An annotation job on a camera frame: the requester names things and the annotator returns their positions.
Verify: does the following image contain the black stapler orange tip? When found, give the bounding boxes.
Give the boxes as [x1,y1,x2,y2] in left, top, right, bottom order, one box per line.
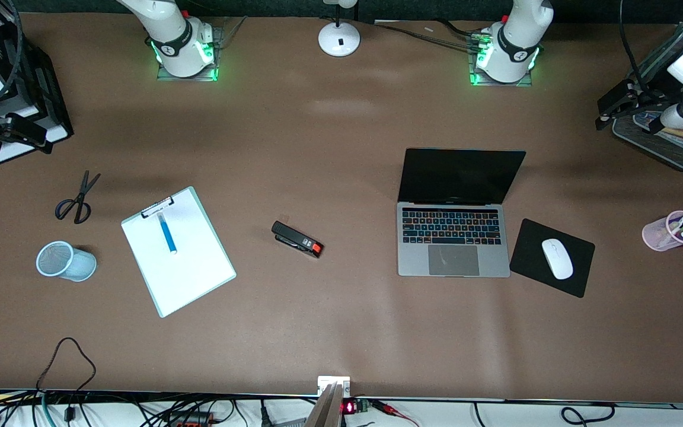
[271,221,324,259]

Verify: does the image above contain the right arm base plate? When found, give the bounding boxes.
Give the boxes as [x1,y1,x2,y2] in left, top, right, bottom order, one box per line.
[157,27,222,82]

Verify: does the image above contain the grey laptop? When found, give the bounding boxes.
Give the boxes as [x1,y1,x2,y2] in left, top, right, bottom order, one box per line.
[397,148,527,278]

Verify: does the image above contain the grey mesh desk tray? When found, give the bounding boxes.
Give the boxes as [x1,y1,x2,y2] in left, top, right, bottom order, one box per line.
[612,6,683,174]

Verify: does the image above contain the black document tray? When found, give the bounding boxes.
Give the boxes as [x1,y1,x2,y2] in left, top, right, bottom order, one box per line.
[0,12,74,165]

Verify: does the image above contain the white computer mouse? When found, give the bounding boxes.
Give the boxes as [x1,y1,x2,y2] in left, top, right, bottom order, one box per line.
[541,238,574,280]

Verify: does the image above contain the black scissors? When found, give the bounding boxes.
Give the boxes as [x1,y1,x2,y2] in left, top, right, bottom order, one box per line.
[55,171,101,225]

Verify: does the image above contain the black mouse pad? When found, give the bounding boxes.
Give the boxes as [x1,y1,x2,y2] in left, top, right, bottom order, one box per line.
[509,218,596,298]

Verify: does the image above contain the black looped cable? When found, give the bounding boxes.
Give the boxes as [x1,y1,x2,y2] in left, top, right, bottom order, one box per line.
[36,337,97,393]

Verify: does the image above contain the black coiled cable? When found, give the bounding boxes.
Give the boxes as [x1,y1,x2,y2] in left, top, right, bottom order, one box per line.
[561,403,615,426]

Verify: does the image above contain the blue marker white cap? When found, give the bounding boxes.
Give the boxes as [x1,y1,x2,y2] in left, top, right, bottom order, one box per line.
[158,213,177,254]

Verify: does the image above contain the white paper sheet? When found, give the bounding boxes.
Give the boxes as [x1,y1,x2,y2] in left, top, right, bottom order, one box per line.
[122,189,235,317]

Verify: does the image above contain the red clip lead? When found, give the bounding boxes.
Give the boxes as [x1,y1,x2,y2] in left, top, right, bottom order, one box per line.
[371,400,419,426]

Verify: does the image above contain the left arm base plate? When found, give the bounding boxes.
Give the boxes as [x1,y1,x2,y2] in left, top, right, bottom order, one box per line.
[469,33,535,88]

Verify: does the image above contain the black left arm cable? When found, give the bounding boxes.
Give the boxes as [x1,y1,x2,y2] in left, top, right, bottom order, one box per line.
[619,0,653,98]

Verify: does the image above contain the blue mesh pen cup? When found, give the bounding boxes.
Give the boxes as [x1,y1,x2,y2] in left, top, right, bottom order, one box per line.
[36,240,98,282]

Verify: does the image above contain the black orange power strip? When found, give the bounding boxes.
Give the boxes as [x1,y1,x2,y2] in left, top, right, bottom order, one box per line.
[164,411,216,426]

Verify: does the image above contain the aluminium profile post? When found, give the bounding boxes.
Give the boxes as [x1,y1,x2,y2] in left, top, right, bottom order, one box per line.
[305,376,352,427]

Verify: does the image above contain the pink translucent cup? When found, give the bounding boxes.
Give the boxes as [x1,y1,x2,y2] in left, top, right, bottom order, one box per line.
[642,211,683,252]

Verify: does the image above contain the black base cable bundle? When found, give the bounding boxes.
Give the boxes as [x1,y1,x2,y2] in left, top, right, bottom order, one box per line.
[374,20,484,51]

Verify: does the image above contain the mint green clipboard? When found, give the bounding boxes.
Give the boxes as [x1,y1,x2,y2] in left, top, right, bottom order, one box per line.
[120,186,237,318]

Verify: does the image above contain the white round lamp base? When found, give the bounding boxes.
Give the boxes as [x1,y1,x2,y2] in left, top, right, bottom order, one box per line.
[318,0,361,58]

